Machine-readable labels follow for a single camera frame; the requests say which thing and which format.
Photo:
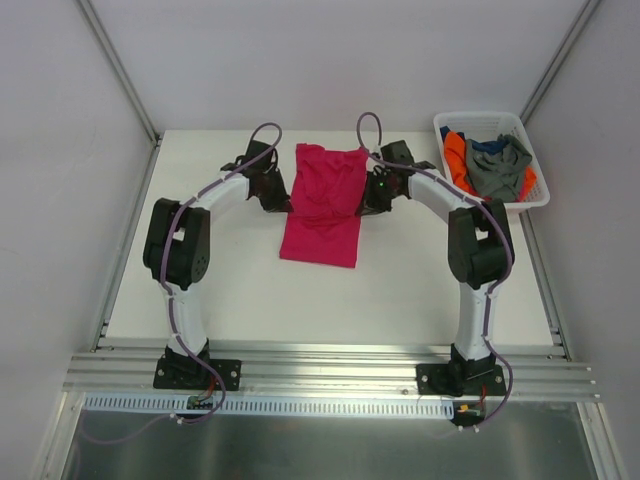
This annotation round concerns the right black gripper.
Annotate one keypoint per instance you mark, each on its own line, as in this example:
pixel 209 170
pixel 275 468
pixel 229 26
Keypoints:
pixel 375 198

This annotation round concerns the left aluminium frame post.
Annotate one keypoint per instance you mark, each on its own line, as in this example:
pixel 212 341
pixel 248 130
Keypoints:
pixel 117 67

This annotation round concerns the right aluminium frame post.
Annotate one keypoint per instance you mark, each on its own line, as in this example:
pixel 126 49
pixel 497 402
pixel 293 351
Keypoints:
pixel 570 39

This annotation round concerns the grey t shirt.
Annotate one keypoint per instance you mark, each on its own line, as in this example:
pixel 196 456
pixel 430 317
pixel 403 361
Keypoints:
pixel 500 176

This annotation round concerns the aluminium mounting rail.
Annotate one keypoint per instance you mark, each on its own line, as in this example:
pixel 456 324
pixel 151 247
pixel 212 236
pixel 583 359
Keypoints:
pixel 541 373

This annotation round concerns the blue t shirt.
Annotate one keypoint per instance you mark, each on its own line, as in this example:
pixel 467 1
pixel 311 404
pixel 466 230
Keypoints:
pixel 491 147

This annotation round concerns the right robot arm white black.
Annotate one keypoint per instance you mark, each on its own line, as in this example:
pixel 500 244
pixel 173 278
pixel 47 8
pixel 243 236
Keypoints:
pixel 480 256

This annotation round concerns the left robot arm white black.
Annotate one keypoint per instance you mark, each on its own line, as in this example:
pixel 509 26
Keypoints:
pixel 177 249

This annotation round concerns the pink t shirt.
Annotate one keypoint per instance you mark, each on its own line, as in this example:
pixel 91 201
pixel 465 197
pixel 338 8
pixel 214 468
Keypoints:
pixel 324 227

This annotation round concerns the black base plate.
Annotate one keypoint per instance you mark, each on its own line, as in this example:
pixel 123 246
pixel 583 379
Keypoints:
pixel 186 374
pixel 439 379

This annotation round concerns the aluminium frame post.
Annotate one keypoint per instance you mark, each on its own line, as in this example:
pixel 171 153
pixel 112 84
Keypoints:
pixel 117 67
pixel 570 39

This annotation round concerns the white slotted cable duct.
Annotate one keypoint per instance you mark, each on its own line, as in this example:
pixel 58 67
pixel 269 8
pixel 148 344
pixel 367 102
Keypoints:
pixel 272 406

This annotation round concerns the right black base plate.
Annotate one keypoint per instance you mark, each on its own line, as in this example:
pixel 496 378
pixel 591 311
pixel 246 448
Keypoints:
pixel 439 379

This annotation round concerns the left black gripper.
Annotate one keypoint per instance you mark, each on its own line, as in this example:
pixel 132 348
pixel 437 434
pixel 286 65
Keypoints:
pixel 272 193

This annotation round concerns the orange t shirt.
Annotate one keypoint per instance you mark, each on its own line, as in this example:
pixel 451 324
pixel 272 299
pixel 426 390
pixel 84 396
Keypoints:
pixel 454 149

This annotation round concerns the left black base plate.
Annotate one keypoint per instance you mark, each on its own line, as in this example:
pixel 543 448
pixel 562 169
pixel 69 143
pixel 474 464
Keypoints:
pixel 186 374

